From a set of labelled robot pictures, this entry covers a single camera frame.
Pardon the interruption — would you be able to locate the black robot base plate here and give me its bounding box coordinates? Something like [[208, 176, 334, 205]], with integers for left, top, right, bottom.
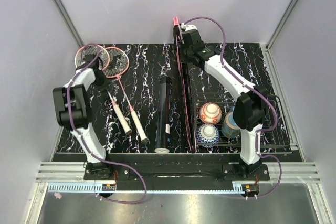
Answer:
[[84, 153, 270, 182]]

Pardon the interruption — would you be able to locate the pink sport racket bag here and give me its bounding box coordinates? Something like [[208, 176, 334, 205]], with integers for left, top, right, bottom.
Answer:
[[173, 16, 195, 154]]

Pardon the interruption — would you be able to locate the pink badminton racket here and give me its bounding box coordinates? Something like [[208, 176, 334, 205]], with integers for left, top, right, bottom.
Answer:
[[101, 46, 149, 143], [75, 44, 132, 135]]

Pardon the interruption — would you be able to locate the aluminium post right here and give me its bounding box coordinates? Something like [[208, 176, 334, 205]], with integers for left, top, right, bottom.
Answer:
[[265, 0, 316, 51]]

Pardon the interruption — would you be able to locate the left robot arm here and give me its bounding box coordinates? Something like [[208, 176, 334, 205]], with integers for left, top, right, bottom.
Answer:
[[52, 53, 113, 180]]

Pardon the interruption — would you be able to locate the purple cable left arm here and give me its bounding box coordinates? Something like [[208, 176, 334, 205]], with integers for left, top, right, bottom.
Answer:
[[66, 50, 148, 205]]

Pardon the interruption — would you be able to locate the black shuttlecock tube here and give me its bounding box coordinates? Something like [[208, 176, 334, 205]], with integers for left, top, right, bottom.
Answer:
[[155, 76, 172, 149]]

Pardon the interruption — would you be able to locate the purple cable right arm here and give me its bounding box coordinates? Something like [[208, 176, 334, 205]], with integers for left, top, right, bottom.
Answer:
[[183, 16, 283, 200]]

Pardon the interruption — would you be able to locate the black wire dish rack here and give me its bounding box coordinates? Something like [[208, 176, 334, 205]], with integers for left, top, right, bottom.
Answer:
[[194, 92, 292, 148]]

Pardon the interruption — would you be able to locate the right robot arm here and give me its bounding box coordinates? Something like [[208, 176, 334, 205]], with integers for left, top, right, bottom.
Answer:
[[179, 25, 267, 180]]

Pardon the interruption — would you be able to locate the blue ceramic cup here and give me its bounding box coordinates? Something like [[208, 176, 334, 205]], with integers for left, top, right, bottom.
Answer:
[[221, 107, 240, 139]]

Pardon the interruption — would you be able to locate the aluminium post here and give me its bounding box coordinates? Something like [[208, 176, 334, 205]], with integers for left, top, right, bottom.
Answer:
[[52, 0, 84, 47], [265, 0, 316, 51]]

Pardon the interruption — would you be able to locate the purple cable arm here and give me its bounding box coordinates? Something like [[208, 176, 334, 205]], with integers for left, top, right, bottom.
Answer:
[[66, 50, 148, 205], [183, 16, 283, 200]]

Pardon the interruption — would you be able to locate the red patterned bowl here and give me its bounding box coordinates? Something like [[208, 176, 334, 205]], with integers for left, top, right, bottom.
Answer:
[[198, 102, 222, 124]]

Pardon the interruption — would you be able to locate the clear plastic tube lid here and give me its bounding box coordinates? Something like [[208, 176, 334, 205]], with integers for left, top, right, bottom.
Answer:
[[154, 148, 170, 154]]

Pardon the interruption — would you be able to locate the aluminium post left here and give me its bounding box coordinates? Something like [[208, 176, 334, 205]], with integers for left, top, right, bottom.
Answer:
[[52, 0, 84, 47]]

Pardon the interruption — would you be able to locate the blue patterned bowl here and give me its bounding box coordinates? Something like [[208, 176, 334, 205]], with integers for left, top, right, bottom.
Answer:
[[196, 124, 220, 148]]

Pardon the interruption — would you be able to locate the aluminium frame rail front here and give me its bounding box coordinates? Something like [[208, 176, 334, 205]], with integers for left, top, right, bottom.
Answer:
[[36, 162, 320, 194]]

